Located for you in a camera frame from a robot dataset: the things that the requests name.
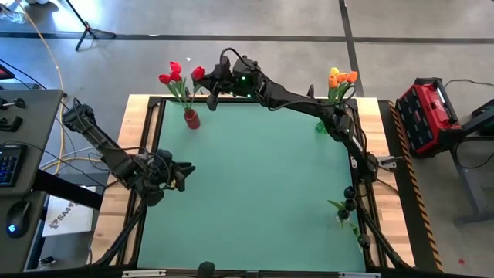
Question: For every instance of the black box device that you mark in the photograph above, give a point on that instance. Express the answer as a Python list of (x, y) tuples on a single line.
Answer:
[(484, 116)]

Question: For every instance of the red ribbed glass vase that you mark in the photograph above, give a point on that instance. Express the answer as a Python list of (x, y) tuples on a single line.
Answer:
[(191, 120)]

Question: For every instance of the silver metal bracket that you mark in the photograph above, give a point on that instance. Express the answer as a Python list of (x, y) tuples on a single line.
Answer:
[(143, 273), (359, 275)]

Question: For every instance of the black metal stand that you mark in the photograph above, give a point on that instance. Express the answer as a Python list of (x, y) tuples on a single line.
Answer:
[(469, 185)]

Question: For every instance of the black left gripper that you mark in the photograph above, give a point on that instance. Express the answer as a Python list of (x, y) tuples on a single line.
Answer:
[(168, 170)]

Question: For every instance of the black board with hazard stripe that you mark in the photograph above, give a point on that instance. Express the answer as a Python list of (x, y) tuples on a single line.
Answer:
[(415, 216)]

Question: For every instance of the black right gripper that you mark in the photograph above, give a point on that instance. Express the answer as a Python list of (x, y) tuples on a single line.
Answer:
[(239, 83)]

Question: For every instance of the yellow tape tag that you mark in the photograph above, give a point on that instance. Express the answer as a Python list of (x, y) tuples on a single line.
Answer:
[(172, 185)]

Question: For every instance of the grey side desk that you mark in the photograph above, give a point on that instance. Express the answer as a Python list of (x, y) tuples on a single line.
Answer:
[(38, 127)]

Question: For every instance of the teal green table mat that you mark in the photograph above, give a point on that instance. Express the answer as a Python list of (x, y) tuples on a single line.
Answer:
[(251, 193)]

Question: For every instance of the black frame clamp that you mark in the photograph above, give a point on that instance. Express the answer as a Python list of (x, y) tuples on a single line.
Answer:
[(187, 92), (310, 90)]

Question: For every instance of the black backlit keyboard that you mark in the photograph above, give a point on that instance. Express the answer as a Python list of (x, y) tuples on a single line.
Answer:
[(9, 166)]

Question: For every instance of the black computer mouse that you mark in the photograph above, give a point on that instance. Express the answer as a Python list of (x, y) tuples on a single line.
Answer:
[(17, 218)]

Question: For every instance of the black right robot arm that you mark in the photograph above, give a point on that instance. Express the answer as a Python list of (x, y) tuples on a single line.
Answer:
[(301, 104)]

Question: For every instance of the green glass vase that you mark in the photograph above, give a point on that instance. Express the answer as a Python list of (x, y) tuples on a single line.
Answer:
[(320, 128)]

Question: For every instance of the red black tool case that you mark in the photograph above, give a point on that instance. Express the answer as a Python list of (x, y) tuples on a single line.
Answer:
[(428, 116)]

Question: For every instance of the red black device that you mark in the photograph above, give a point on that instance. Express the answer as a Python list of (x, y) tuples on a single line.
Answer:
[(4, 72)]

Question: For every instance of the clear plastic bag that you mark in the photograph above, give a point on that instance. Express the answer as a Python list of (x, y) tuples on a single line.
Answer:
[(13, 16)]

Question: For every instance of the black desk beam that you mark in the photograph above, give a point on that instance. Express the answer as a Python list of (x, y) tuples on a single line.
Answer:
[(65, 189)]

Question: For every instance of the white printed sign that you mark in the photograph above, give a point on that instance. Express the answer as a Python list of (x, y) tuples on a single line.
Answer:
[(65, 218)]

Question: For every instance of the black tripod stand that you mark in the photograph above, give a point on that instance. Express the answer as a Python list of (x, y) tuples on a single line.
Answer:
[(88, 30)]

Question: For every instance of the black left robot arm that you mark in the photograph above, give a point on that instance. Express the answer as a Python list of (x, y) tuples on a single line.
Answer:
[(104, 148)]

